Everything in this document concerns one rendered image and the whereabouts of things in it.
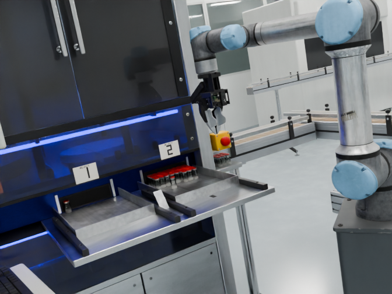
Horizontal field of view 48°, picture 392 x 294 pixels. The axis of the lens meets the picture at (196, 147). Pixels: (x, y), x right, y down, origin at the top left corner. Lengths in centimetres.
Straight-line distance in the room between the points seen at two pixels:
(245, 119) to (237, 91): 50
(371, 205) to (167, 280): 87
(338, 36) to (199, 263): 112
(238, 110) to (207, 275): 573
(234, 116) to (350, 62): 630
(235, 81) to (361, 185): 632
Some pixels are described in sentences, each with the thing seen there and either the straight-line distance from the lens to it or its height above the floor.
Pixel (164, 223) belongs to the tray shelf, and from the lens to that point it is 136.
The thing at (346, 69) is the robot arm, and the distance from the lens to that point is 121.
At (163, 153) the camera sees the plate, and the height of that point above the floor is 101.
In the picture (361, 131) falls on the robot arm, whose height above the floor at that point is 108.
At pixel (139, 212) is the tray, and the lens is 143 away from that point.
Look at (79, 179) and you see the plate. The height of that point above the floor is 101.
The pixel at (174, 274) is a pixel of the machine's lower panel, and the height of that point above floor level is 52.
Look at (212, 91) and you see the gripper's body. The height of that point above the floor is 123.
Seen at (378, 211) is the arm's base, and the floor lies 82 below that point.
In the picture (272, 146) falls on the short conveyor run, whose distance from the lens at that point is 215.
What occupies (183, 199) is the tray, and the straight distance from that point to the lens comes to 149.
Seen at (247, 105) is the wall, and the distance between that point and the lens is 760.
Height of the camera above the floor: 134
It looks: 11 degrees down
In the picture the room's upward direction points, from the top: 10 degrees counter-clockwise
